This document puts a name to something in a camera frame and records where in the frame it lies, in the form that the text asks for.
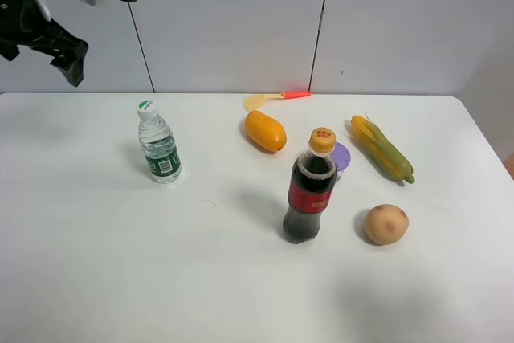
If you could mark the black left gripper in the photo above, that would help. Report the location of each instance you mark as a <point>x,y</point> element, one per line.
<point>23,24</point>

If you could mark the purple lidded round container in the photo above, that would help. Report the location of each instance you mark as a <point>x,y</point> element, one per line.
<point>342,158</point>

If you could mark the clear water bottle green label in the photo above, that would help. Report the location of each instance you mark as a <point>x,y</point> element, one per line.
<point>158,143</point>

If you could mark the orange yellow mango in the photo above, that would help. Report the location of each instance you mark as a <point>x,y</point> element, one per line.
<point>265,131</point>

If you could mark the cola bottle yellow cap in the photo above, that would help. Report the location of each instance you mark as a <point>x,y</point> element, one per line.
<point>314,174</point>

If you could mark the corn cob with green husk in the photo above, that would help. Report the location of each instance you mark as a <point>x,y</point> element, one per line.
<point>376,145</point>

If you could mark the yellow spatula red handle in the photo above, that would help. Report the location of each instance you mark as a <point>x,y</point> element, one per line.
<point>251,103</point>

